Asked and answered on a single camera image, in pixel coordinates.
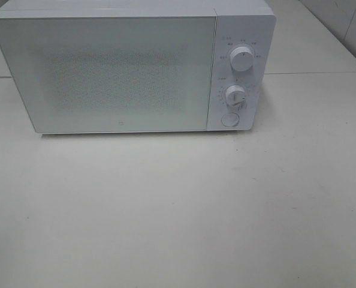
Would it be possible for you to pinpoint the white microwave door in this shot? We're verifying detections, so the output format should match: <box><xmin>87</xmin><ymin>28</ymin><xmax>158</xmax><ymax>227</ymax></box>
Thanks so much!
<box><xmin>0</xmin><ymin>17</ymin><xmax>216</xmax><ymax>134</ymax></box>

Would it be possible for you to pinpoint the white microwave knob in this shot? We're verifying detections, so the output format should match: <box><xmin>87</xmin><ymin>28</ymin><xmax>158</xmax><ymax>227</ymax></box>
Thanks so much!
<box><xmin>224</xmin><ymin>85</ymin><xmax>247</xmax><ymax>107</ymax></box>
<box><xmin>228</xmin><ymin>44</ymin><xmax>255</xmax><ymax>72</ymax></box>

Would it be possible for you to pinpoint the white microwave oven body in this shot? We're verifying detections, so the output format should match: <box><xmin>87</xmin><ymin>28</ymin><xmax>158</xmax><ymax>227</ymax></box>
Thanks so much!
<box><xmin>0</xmin><ymin>1</ymin><xmax>276</xmax><ymax>133</ymax></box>

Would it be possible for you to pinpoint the round white door button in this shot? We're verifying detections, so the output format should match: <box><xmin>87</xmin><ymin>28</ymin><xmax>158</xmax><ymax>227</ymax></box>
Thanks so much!
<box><xmin>221</xmin><ymin>113</ymin><xmax>240</xmax><ymax>127</ymax></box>

